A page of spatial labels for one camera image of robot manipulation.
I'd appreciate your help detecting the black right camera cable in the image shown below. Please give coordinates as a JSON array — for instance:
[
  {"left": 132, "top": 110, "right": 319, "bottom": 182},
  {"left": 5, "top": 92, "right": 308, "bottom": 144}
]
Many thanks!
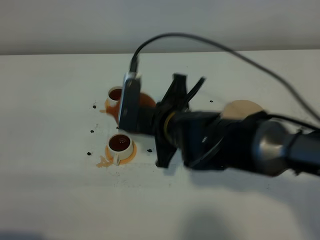
[{"left": 129, "top": 32, "right": 320, "bottom": 116}]

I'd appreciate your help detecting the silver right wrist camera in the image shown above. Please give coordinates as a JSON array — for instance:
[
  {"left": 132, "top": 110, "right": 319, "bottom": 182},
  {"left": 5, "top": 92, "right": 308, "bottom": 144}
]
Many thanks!
[{"left": 118, "top": 72, "right": 141, "bottom": 132}]

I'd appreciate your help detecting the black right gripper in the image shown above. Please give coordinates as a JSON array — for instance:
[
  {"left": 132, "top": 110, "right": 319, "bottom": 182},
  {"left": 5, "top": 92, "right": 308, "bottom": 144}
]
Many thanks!
[{"left": 136, "top": 73, "right": 191, "bottom": 169}]

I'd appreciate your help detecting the beige teapot coaster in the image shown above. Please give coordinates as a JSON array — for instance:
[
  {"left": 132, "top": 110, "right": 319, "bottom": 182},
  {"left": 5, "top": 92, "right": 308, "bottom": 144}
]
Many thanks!
[{"left": 221, "top": 100, "right": 264, "bottom": 120}]

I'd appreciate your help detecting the brown clay teapot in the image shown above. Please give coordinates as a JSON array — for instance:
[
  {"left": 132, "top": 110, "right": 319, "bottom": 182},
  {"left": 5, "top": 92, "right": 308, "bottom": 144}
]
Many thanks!
[{"left": 113, "top": 92, "right": 156, "bottom": 125}]

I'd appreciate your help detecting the near orange coaster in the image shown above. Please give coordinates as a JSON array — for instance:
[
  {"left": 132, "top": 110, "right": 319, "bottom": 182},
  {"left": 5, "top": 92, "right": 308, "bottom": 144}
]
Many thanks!
[{"left": 96, "top": 142, "right": 137, "bottom": 168}]

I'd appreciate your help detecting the far orange coaster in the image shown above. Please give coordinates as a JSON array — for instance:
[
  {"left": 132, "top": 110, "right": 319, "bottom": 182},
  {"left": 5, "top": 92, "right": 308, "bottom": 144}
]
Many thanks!
[{"left": 99, "top": 98, "right": 120, "bottom": 120}]

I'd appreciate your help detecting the white teacup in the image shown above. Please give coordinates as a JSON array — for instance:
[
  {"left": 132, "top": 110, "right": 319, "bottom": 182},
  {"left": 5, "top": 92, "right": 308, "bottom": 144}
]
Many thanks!
[
  {"left": 106, "top": 133, "right": 134, "bottom": 166},
  {"left": 107, "top": 86, "right": 122, "bottom": 107}
]

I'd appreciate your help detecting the orange coaster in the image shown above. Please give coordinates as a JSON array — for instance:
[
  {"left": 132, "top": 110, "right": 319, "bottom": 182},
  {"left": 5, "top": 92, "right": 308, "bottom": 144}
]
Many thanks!
[
  {"left": 96, "top": 142, "right": 137, "bottom": 168},
  {"left": 99, "top": 98, "right": 120, "bottom": 120}
]

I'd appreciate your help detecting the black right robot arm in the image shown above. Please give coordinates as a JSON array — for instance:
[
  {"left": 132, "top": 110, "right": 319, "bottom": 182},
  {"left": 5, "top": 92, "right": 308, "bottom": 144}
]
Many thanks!
[{"left": 137, "top": 74, "right": 320, "bottom": 177}]

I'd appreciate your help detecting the far white teacup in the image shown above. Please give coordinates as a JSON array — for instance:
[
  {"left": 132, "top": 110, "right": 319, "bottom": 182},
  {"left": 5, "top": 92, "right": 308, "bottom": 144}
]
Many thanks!
[{"left": 107, "top": 86, "right": 122, "bottom": 107}]

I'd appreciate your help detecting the near white teacup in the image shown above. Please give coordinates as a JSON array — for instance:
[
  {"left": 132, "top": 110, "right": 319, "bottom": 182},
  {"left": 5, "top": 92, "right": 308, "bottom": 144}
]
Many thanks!
[{"left": 106, "top": 133, "right": 134, "bottom": 166}]

